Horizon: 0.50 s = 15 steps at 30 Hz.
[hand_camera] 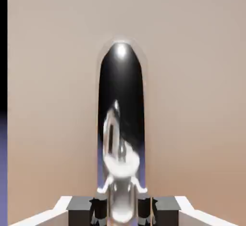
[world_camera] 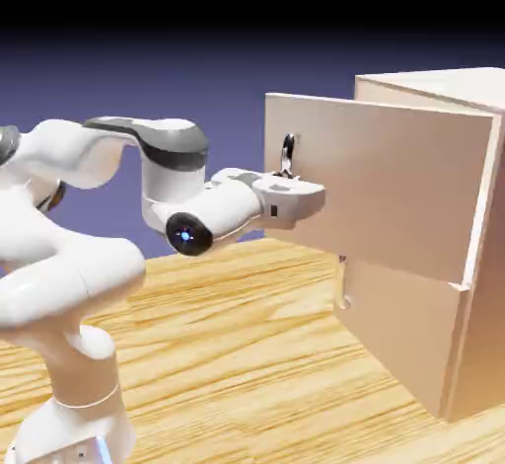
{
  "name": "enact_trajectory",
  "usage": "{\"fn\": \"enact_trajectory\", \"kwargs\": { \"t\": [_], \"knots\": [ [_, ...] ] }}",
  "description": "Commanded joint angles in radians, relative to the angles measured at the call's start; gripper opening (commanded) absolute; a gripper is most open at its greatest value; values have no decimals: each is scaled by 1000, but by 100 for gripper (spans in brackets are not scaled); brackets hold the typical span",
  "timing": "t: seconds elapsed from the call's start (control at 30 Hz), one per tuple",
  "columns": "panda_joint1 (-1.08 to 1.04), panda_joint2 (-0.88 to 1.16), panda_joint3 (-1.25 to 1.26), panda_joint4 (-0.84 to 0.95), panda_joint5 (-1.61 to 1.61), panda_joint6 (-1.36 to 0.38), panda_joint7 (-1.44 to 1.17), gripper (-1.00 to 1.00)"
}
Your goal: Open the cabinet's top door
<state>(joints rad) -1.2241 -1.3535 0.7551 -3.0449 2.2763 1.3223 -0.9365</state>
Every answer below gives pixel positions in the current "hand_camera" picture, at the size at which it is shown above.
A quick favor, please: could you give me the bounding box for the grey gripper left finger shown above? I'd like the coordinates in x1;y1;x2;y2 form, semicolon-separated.
8;195;108;226

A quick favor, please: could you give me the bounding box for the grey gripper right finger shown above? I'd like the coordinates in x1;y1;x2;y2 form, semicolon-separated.
137;195;239;226

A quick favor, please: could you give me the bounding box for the light tan cabinet door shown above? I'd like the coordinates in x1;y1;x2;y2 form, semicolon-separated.
7;0;246;226

